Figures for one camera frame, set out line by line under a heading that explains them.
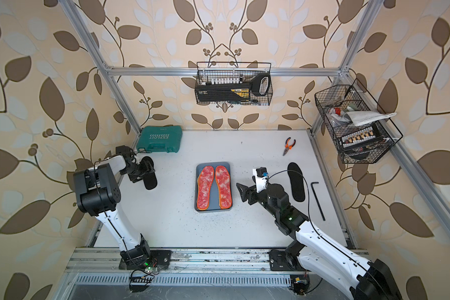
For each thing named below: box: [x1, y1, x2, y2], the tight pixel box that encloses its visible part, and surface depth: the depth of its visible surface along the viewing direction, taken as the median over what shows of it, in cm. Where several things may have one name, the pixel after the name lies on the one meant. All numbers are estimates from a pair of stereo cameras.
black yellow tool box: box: [195, 76, 269, 104], surface depth 86 cm
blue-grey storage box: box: [194, 161, 234, 213], surface depth 94 cm
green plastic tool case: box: [136, 125, 184, 154], surface depth 114 cm
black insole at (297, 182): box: [287, 161, 306, 203], surface depth 101 cm
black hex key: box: [310, 181, 326, 222], surface depth 93 cm
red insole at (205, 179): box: [196, 165, 215, 211], surface depth 95 cm
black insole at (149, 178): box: [141, 155, 158, 190], surface depth 98 cm
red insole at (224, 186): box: [215, 165, 233, 210], surface depth 95 cm
